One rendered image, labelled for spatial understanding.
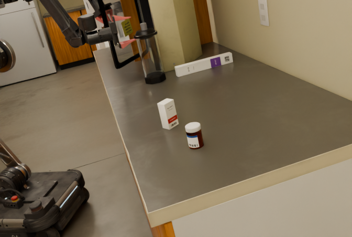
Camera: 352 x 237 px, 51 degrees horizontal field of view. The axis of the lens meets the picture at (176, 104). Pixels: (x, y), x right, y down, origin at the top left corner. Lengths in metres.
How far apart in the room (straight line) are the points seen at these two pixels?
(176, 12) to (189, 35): 0.16
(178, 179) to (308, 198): 0.33
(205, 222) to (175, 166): 0.18
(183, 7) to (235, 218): 1.19
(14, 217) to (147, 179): 1.57
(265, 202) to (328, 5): 0.67
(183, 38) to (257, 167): 1.04
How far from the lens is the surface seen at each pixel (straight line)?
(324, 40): 1.36
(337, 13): 1.28
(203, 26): 2.25
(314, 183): 1.01
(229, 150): 1.03
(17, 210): 2.51
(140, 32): 1.65
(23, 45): 6.75
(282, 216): 1.01
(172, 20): 1.80
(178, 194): 0.89
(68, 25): 1.66
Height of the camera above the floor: 1.45
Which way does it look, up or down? 21 degrees down
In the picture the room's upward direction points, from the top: 12 degrees counter-clockwise
